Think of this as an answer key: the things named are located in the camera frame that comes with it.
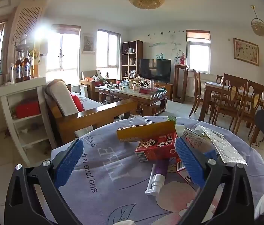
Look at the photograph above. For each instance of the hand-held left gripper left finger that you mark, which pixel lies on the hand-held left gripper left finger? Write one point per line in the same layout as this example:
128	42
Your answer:
67	164

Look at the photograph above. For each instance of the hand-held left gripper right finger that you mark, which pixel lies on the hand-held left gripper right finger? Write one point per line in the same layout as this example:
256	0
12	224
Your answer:
189	161

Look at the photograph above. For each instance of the small red white carton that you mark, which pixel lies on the small red white carton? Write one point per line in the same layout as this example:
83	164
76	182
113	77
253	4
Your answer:
181	171

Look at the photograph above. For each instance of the white blue carton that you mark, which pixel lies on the white blue carton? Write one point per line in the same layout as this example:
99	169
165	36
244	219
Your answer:
199	143

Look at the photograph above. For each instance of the purple tube with white cap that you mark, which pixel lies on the purple tube with white cap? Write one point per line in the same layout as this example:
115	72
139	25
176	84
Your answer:
160	173

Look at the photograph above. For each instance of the white plastic bottle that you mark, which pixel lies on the white plastic bottle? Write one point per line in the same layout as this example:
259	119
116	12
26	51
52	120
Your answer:
180	130

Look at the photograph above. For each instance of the red face print milk carton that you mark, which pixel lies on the red face print milk carton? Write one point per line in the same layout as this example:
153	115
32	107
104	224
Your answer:
156	148

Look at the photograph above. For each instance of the silver foil packet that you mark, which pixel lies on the silver foil packet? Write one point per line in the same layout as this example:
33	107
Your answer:
223	145

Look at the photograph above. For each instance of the wooden dining chair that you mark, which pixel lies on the wooden dining chair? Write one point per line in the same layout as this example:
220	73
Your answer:
196	84
230	98
251	105
219	79

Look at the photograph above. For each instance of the purple printed tablecloth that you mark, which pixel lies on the purple printed tablecloth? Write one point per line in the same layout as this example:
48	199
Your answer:
113	168

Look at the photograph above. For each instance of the wooden dining table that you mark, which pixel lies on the wooden dining table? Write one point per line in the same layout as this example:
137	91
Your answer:
213	86

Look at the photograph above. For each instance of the red cushion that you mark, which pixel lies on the red cushion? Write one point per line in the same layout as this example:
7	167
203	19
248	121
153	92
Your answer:
78	102

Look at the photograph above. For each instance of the wooden sofa with grey cushions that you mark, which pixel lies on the wooden sofa with grey cushions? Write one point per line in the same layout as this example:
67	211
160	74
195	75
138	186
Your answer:
61	98

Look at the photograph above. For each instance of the red box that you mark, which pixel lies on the red box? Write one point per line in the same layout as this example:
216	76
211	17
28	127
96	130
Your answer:
27	109

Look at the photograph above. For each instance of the large framed flower picture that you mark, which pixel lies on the large framed flower picture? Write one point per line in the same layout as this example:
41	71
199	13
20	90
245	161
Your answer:
246	51

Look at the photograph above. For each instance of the white radiator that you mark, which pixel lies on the white radiator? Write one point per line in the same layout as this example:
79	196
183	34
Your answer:
190	86

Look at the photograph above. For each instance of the wooden television stand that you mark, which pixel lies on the wooden television stand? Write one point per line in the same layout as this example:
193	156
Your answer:
167	88

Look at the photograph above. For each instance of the tall wooden plant stand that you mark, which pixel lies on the tall wooden plant stand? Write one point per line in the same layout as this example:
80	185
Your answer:
181	84

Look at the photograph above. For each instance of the wooden armchair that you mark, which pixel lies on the wooden armchair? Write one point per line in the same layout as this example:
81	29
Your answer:
92	86

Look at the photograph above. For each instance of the wooden coffee table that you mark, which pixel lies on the wooden coffee table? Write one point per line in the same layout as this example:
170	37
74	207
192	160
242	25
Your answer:
132	97

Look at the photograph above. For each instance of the pile of small household items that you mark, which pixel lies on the pile of small household items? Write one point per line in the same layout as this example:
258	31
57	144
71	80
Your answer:
137	84

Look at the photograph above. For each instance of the hanging pendant lamp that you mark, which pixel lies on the hanging pendant lamp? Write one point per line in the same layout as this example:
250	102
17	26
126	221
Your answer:
259	25

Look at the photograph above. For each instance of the white open shelf unit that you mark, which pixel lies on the white open shelf unit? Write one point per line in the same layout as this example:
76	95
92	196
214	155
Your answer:
5	91

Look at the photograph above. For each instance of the black flat television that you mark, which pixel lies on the black flat television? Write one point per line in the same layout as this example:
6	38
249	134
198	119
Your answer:
154	70

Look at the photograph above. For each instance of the red flower vase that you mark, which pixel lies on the red flower vase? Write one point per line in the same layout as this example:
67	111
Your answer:
182	59

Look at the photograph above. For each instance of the brown beer bottle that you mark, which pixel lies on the brown beer bottle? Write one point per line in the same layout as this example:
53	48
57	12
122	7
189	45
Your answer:
18	69
26	68

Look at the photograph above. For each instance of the small framed picture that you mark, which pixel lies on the small framed picture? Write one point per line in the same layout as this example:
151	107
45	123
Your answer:
88	43

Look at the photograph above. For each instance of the wooden bookshelf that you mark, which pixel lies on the wooden bookshelf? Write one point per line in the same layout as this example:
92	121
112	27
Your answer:
135	51

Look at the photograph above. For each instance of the white lattice panel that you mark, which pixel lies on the white lattice panel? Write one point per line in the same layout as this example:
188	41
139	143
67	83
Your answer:
26	21

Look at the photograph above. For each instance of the bird and bamboo wall decal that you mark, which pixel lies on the bird and bamboo wall decal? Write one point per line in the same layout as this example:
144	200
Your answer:
167	43

